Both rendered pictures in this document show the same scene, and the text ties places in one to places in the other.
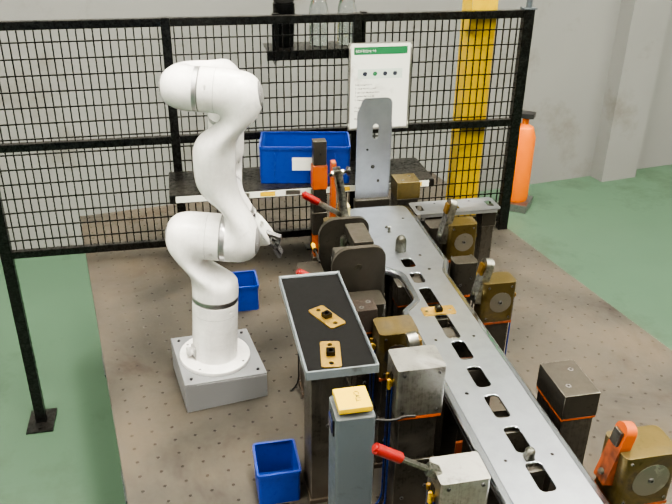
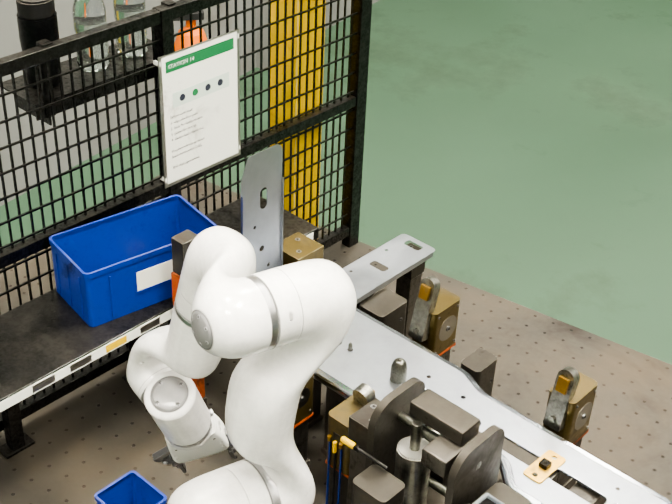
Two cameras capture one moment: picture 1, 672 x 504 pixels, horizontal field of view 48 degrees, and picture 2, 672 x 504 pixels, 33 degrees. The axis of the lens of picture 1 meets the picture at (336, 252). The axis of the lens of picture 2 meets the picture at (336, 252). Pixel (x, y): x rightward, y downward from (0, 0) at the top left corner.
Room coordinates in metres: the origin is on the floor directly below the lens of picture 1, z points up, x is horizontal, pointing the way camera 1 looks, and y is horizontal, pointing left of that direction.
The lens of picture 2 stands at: (0.65, 0.93, 2.42)
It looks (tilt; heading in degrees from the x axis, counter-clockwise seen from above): 34 degrees down; 323
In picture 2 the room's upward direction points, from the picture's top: 3 degrees clockwise
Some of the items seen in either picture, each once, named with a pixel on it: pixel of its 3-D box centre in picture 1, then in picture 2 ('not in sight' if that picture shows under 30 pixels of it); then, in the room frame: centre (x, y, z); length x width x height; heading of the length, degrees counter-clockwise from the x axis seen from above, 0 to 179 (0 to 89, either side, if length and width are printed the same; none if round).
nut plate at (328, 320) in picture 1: (326, 315); not in sight; (1.30, 0.02, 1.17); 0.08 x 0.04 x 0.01; 37
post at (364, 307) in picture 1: (362, 376); not in sight; (1.45, -0.07, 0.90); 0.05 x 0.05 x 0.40; 12
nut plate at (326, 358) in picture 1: (330, 352); not in sight; (1.17, 0.01, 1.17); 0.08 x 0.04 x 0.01; 4
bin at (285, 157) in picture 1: (304, 157); (136, 258); (2.43, 0.11, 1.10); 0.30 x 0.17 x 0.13; 92
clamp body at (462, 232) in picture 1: (460, 271); (434, 363); (2.04, -0.39, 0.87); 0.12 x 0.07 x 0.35; 102
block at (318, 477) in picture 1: (323, 409); not in sight; (1.30, 0.02, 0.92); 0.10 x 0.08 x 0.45; 12
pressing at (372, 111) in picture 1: (373, 149); (262, 224); (2.31, -0.12, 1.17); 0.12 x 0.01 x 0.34; 102
